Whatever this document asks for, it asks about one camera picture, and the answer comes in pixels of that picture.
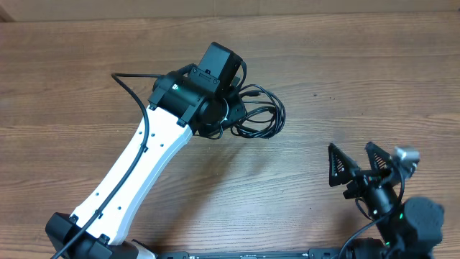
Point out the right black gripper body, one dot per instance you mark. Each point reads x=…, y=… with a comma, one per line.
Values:
x=364, y=180

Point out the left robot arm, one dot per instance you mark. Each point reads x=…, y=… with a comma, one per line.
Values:
x=196, y=99

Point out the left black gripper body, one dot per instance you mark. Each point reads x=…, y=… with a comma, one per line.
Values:
x=236, y=109

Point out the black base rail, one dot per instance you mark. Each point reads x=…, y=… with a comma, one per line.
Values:
x=313, y=253

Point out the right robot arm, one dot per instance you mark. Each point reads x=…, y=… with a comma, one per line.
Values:
x=398, y=227

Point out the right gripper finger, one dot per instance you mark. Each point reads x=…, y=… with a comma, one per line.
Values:
x=342, y=169
x=380, y=161

